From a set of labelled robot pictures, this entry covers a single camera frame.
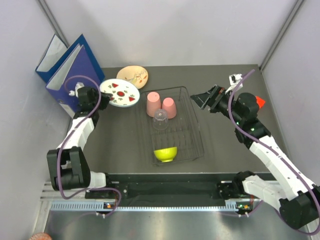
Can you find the black wire dish rack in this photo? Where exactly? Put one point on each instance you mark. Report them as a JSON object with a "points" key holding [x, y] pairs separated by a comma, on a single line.
{"points": [[182, 131]]}

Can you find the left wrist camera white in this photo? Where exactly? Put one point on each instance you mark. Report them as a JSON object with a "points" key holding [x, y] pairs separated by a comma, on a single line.
{"points": [[76, 88]]}

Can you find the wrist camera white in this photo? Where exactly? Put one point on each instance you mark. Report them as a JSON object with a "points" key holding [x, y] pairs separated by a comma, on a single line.
{"points": [[76, 88], [234, 79]]}

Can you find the beige floral plate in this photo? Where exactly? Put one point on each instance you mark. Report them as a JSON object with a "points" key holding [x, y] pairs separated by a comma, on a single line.
{"points": [[134, 74]]}

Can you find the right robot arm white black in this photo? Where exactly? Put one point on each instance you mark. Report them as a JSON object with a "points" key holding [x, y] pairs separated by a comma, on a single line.
{"points": [[296, 198]]}

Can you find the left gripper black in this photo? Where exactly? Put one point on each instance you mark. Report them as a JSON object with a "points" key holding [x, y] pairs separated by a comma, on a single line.
{"points": [[105, 97]]}

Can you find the white plate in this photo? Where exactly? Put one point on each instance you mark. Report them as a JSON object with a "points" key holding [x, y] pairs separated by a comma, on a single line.
{"points": [[124, 94]]}

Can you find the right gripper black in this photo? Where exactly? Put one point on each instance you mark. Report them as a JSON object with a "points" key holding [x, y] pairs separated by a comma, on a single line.
{"points": [[217, 95]]}

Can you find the yellow-green bowl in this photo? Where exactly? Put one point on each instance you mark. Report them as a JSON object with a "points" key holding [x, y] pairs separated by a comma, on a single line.
{"points": [[165, 155]]}

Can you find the red cube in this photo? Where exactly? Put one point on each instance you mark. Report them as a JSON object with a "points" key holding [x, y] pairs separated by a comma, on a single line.
{"points": [[261, 102]]}

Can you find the pink cup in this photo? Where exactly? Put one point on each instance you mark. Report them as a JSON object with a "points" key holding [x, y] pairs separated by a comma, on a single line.
{"points": [[169, 106], [153, 103]]}

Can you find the aluminium rail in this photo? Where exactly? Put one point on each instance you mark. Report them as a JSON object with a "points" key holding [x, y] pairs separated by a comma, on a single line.
{"points": [[105, 201]]}

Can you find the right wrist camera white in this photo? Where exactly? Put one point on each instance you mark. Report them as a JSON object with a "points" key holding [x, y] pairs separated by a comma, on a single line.
{"points": [[234, 79]]}

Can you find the front blue binder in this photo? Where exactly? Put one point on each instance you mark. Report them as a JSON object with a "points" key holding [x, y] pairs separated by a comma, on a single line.
{"points": [[78, 70]]}

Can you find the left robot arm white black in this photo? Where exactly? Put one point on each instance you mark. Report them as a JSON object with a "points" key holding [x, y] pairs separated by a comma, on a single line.
{"points": [[68, 168]]}

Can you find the rear blue binder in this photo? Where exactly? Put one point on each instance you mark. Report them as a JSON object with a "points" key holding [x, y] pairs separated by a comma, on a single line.
{"points": [[57, 52]]}

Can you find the clear wine glass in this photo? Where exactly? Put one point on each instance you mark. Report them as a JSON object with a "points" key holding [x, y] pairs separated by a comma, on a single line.
{"points": [[160, 120]]}

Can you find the blue binder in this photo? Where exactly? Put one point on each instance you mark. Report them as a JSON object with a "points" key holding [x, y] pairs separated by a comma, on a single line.
{"points": [[78, 70], [57, 52]]}

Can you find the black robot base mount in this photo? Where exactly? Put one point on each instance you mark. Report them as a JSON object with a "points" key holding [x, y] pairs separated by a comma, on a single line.
{"points": [[174, 189]]}

